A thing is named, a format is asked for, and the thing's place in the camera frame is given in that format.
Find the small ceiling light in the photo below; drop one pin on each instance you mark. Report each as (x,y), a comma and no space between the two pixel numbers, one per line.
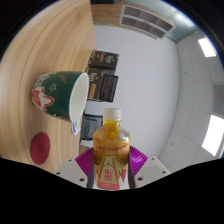
(207,47)

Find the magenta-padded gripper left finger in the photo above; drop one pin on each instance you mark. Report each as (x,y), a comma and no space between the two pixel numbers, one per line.
(75,171)

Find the yellow drink bottle white cap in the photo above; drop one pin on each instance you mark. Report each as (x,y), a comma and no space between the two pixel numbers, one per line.
(111,150)

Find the wooden shelf unit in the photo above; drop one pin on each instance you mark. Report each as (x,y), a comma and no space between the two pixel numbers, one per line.
(106,13)

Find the colourful leaflet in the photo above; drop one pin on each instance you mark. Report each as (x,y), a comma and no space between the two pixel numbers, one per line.
(76,128)

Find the flat round red coaster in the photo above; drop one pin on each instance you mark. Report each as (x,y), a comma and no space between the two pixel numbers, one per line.
(40,148)

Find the green and red mug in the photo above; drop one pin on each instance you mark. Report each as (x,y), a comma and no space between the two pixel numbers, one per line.
(56,93)

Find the small dark brown box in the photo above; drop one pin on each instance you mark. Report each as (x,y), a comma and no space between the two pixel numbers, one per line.
(103,60)

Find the grey ceiling air vent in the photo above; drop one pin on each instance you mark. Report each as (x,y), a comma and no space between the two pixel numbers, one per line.
(218,99)

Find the large square ceiling light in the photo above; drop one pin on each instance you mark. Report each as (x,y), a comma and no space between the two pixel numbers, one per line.
(213,135)

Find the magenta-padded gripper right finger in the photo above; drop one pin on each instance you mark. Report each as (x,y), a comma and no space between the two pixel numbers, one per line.
(148,170)

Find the large dark brown box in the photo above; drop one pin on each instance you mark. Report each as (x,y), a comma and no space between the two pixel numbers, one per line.
(103,86)

